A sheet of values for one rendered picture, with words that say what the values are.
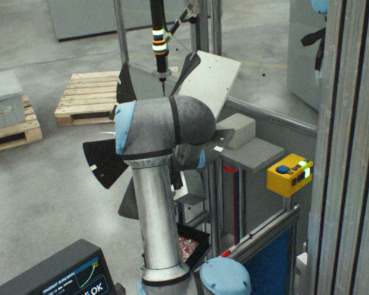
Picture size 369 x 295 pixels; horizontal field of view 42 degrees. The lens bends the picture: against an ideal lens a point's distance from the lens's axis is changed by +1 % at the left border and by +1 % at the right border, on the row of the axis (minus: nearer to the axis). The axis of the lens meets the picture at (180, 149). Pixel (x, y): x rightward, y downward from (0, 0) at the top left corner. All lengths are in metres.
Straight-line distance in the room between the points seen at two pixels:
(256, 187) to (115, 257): 1.02
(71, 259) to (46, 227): 2.22
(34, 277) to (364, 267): 0.77
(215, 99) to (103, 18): 5.36
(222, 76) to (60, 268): 1.16
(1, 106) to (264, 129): 2.73
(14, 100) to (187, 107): 3.56
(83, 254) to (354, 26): 0.85
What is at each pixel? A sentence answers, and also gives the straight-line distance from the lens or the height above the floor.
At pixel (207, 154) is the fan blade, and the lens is 1.70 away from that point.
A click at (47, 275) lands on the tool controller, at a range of 1.26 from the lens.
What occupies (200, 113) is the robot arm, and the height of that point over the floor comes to 1.61.
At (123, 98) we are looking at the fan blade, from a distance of 2.14.
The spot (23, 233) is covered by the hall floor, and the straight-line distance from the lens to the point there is 3.51.
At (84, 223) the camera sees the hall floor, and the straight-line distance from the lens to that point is 3.44.
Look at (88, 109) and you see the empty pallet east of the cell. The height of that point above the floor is 0.15.
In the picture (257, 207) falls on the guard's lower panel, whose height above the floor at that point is 0.38.
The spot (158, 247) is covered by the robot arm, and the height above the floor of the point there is 1.35.
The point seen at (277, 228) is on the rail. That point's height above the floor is 0.83.
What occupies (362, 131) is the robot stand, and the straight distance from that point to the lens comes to 0.83.
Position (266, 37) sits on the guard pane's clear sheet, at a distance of 2.32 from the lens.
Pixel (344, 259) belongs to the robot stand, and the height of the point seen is 1.42.
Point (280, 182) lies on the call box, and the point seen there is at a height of 1.04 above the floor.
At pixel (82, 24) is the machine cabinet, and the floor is 0.21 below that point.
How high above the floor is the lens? 2.09
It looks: 31 degrees down
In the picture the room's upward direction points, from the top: 5 degrees counter-clockwise
